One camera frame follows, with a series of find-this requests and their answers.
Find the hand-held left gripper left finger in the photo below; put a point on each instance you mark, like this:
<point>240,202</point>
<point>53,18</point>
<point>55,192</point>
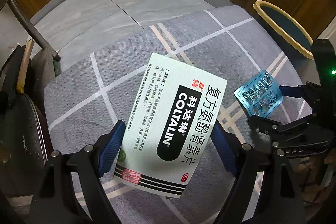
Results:
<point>111,145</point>

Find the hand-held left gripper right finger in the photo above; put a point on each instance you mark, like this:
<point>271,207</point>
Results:
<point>223,150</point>

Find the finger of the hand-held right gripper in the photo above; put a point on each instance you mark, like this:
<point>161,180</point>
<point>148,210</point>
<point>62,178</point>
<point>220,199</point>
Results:
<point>291,91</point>
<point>283,130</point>

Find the blue blister pack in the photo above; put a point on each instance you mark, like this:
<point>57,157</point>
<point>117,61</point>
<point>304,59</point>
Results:
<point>257,92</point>

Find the blue bin with yellow rim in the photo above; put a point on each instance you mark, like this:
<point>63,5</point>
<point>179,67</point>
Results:
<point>286,27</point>

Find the white medicine box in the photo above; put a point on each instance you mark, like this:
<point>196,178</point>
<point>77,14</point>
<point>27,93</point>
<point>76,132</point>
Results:
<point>162,98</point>

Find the person's right hand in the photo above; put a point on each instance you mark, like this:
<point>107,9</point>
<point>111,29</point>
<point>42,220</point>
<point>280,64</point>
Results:
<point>312,169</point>

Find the grey mat with white lines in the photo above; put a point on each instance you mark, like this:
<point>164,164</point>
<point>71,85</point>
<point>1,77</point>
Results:
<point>183,29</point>

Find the metal shelf rack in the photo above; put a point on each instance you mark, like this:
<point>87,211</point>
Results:
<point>23,19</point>

